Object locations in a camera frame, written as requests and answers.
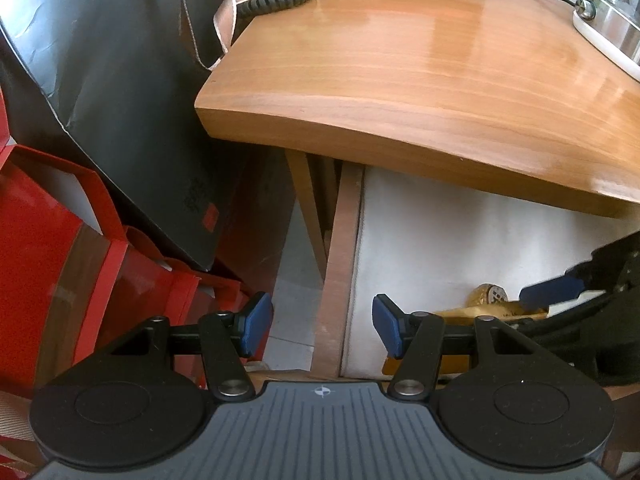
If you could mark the white cloth drawer liner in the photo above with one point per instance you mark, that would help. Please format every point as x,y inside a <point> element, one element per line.
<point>450,249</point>

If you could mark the silver white appliance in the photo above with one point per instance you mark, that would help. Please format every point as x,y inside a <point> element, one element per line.
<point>612,27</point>

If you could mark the wooden side table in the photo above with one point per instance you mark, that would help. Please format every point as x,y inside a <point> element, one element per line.
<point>481,142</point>

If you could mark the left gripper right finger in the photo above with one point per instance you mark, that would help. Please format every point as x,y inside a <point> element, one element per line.
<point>501,363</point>

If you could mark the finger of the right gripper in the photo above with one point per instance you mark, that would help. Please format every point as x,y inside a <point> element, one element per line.
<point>544,294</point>

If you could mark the red gift bag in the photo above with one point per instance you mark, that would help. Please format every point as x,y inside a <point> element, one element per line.
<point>73,278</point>

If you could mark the black paper bag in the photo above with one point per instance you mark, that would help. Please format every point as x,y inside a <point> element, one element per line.
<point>111,84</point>

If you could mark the gold tea pouch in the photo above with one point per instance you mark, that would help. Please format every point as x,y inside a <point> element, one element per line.
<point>509,312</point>

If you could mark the wooden drawer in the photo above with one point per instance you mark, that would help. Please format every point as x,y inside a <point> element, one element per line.
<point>345,269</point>

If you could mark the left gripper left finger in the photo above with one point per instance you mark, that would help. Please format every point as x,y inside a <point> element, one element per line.
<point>222,340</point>

